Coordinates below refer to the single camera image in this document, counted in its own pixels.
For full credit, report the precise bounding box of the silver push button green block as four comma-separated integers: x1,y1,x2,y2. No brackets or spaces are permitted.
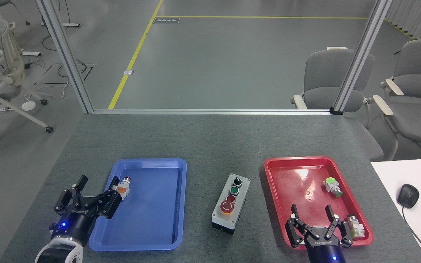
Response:
347,214,365,240

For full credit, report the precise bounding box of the white pleated curtain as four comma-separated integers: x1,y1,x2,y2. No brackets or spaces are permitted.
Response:
384,0,421,39

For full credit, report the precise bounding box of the silver aluminium rail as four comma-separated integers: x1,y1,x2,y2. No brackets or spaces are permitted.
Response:
92,108,333,116

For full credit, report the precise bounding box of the black mouse cable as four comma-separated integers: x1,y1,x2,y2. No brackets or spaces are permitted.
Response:
402,206,421,263

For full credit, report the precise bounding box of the white floor cable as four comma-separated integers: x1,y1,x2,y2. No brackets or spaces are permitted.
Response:
24,75,72,103

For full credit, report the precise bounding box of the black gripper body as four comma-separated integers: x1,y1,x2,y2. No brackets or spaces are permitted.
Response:
304,226,346,263
50,204,100,246

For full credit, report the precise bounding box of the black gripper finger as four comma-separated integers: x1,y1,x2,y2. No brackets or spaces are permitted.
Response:
94,176,122,220
54,175,88,214
285,204,314,249
324,205,354,248

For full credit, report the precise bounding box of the black floor cable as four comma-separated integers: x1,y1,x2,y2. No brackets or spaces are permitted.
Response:
42,0,98,81

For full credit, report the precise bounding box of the white mesh office chair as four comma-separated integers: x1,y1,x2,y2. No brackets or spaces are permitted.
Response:
0,21,54,152

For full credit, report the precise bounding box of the grey padded armchair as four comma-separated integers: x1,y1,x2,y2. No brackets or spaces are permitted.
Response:
373,37,421,161
290,47,384,161

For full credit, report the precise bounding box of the white desk foot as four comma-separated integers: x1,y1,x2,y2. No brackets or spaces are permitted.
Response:
0,49,42,57
41,22,80,28

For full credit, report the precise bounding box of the blue plastic tray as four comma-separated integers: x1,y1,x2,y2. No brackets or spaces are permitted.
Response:
88,158,187,252

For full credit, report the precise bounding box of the silver aluminium post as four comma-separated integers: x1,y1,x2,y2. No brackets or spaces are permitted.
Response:
35,0,95,114
330,0,393,116

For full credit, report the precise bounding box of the grey control box with buttons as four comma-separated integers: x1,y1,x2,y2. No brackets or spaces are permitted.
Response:
212,173,251,235

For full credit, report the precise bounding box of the white desk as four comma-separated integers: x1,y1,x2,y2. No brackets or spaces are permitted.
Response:
370,158,421,263

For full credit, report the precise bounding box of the red plastic tray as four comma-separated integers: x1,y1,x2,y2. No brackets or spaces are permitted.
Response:
263,156,374,250

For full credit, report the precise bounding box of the red push button orange block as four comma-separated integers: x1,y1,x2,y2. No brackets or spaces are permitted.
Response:
115,176,132,201

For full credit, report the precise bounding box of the green push button switch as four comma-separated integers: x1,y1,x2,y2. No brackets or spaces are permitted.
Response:
323,177,344,198

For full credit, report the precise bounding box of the black computer mouse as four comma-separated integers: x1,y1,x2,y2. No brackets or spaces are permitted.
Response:
397,184,420,209

